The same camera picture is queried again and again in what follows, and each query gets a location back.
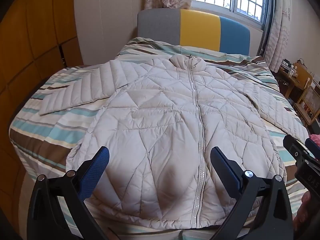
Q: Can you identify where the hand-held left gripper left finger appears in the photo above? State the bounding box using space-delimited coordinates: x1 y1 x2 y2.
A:
27 146 110 240

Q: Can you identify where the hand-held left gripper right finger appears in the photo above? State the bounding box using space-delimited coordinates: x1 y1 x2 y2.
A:
210 147 294 240

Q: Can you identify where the wooden chair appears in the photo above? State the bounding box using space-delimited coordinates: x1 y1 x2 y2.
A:
293 61 320 127

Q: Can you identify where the grey yellow blue headboard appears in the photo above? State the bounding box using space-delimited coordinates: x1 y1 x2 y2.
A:
137 9 251 55

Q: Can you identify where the beige quilted down jacket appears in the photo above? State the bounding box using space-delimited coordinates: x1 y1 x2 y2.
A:
39 54 308 229

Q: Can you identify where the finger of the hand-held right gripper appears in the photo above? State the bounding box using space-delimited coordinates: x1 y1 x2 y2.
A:
305 138 320 159
283 135 308 166

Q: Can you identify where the person's right hand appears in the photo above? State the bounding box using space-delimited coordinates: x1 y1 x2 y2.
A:
292 192 312 233

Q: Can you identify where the striped bed cover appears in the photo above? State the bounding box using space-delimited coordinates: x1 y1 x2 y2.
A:
9 37 320 240

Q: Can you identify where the wooden wardrobe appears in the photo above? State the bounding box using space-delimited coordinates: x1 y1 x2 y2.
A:
0 0 84 120

